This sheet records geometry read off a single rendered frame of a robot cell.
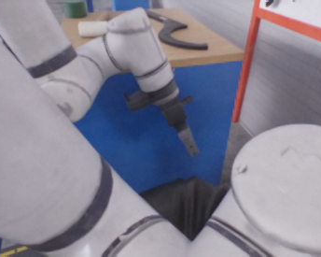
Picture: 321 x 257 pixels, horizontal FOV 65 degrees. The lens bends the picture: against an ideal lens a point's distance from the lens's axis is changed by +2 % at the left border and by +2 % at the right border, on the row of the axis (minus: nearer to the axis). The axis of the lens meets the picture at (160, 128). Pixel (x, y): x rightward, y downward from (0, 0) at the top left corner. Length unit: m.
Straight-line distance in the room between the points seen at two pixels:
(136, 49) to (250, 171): 0.41
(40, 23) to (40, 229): 0.33
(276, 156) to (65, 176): 0.13
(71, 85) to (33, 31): 0.09
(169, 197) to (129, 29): 0.44
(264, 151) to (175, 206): 0.56
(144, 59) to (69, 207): 0.41
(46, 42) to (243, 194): 0.37
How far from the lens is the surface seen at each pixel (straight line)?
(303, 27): 1.52
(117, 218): 0.21
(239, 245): 0.18
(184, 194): 0.71
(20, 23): 0.44
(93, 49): 0.57
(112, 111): 0.78
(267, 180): 0.17
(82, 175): 0.17
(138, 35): 0.53
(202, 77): 0.80
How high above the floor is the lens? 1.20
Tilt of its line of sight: 36 degrees down
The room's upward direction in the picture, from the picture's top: 1 degrees counter-clockwise
